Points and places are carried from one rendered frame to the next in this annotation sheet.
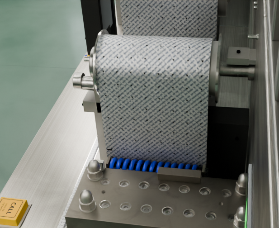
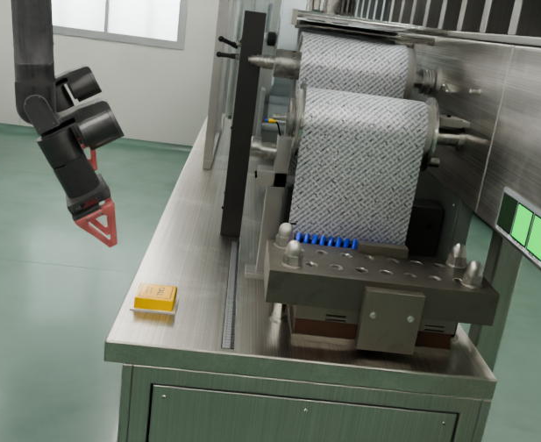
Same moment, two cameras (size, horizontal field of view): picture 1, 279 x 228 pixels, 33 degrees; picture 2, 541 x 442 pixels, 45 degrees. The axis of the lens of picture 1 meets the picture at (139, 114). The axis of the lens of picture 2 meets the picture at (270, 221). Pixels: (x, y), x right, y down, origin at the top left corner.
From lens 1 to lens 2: 0.65 m
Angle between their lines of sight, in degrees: 23
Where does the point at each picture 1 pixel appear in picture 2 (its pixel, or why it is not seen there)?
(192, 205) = (410, 271)
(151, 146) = (345, 220)
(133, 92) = (340, 145)
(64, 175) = (209, 276)
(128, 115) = (327, 176)
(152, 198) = (361, 264)
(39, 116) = (33, 317)
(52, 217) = (213, 307)
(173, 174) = (378, 245)
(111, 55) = (321, 101)
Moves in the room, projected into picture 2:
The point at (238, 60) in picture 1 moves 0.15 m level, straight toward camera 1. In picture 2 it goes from (452, 121) to (477, 134)
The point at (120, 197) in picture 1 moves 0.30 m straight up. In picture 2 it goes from (324, 260) to (352, 92)
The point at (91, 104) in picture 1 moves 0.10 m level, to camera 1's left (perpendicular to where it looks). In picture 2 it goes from (268, 174) to (220, 172)
